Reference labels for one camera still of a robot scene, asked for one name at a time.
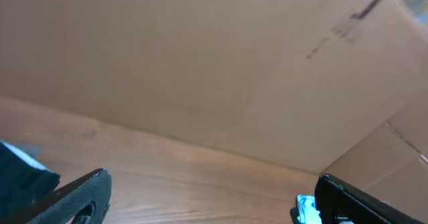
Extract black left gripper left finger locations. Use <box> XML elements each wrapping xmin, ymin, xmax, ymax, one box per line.
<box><xmin>1</xmin><ymin>169</ymin><xmax>112</xmax><ymax>224</ymax></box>

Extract black shorts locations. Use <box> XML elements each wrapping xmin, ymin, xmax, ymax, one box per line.
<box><xmin>1</xmin><ymin>142</ymin><xmax>60</xmax><ymax>217</ymax></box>

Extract light blue shirt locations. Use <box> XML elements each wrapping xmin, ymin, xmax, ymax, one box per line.
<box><xmin>296</xmin><ymin>195</ymin><xmax>322</xmax><ymax>224</ymax></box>

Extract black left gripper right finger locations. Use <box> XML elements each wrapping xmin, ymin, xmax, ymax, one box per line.
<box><xmin>314</xmin><ymin>174</ymin><xmax>422</xmax><ymax>224</ymax></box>

